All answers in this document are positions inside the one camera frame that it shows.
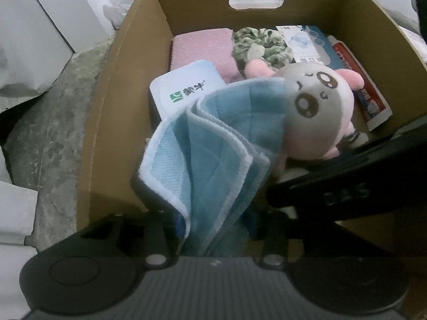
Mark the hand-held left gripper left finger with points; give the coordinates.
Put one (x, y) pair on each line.
(166, 233)

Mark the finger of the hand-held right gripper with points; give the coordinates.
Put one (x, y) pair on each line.
(400, 143)

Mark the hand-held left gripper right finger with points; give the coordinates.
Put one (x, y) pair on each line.
(267, 236)

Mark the red toothpaste tube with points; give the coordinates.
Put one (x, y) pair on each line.
(363, 90)

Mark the light blue towel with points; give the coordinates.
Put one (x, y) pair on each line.
(206, 160)

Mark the pink plush toy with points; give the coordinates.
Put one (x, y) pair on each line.
(317, 113)

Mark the blue and white box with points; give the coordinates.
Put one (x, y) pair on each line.
(307, 43)

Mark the brown cardboard box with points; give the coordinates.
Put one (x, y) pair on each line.
(133, 73)

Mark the green scrunchie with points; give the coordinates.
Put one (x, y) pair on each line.
(253, 45)

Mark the pink sponge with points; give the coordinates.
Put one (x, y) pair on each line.
(200, 50)

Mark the pink-printed plastic bag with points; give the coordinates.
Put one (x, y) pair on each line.
(123, 3)

